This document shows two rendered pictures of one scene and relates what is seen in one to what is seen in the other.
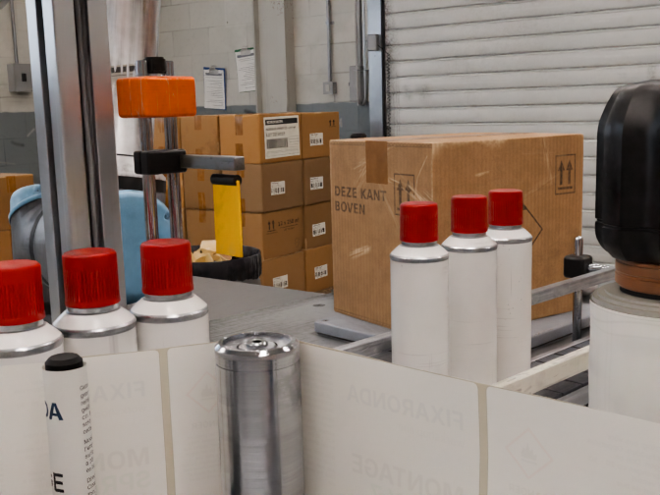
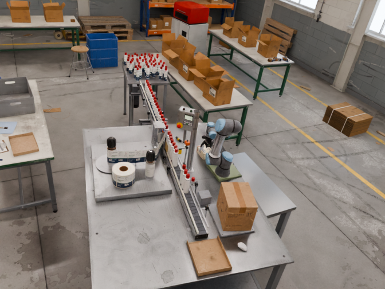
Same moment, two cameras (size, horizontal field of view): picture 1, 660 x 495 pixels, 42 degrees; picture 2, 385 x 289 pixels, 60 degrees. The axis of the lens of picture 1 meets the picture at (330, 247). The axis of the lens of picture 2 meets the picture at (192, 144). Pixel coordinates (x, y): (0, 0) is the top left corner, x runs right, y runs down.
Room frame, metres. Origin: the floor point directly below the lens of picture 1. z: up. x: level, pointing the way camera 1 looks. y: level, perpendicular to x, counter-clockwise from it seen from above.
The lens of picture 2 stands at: (1.72, -2.28, 2.93)
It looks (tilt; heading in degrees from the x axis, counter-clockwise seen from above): 34 degrees down; 113
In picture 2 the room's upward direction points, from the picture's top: 8 degrees clockwise
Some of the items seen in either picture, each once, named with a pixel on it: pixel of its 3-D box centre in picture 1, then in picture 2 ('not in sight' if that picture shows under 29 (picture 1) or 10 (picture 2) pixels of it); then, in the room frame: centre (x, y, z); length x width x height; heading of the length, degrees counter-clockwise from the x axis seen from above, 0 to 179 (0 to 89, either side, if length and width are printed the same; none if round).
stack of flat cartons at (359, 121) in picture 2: not in sight; (346, 118); (2.09, 4.07, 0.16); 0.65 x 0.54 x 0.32; 147
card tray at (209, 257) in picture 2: not in sight; (208, 254); (1.29, -0.66, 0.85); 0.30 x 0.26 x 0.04; 134
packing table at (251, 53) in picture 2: not in sight; (244, 61); (-0.30, 4.88, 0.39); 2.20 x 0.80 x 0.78; 143
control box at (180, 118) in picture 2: not in sight; (187, 118); (0.59, 0.20, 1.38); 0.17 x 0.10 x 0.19; 9
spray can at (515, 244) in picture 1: (505, 293); (187, 183); (0.83, -0.17, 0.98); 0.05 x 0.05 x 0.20
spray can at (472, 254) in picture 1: (468, 303); (184, 179); (0.79, -0.13, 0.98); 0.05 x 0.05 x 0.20
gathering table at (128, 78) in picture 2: not in sight; (144, 97); (-0.95, 1.84, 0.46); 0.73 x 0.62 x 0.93; 134
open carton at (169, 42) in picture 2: not in sight; (171, 46); (-1.15, 2.99, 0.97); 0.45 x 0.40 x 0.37; 55
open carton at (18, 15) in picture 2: not in sight; (19, 11); (-4.45, 2.57, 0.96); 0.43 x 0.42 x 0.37; 50
